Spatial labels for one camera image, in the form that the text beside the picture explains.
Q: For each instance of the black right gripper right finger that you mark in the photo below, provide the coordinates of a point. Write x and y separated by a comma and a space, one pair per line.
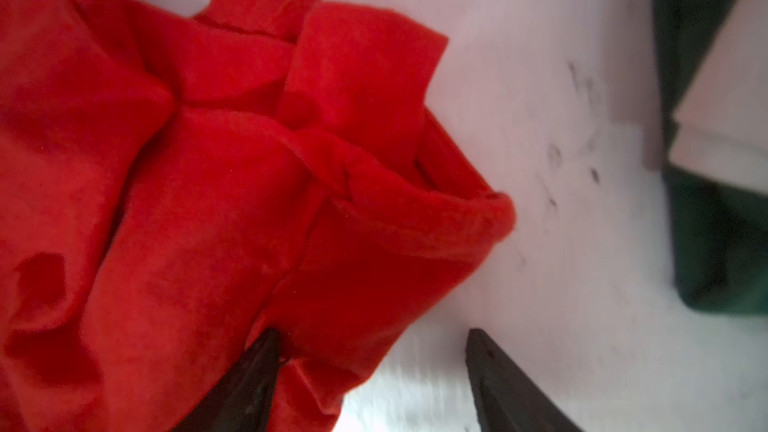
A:
505, 398

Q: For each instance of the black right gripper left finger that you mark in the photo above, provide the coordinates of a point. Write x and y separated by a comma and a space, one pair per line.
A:
241, 400

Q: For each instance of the red t-shirt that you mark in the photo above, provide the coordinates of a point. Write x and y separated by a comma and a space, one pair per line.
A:
173, 187

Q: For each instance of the folded green t-shirt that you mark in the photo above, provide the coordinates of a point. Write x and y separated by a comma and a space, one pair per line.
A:
718, 232

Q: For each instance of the folded white t-shirt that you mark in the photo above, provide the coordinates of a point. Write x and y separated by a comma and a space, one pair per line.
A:
722, 117

